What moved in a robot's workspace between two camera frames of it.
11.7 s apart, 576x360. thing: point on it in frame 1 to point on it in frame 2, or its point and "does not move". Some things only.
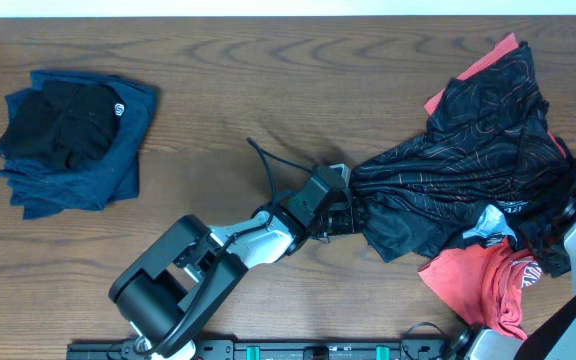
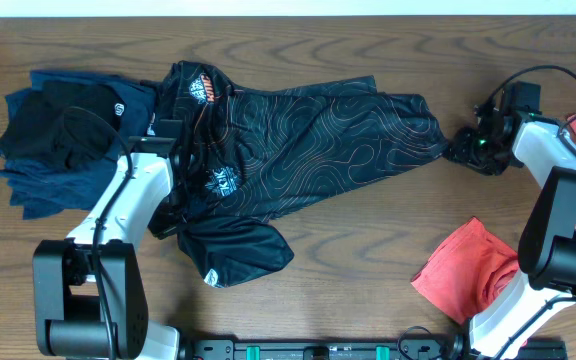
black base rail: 276,349 does not move
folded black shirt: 63,123 does not move
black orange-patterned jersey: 488,144 to 243,155
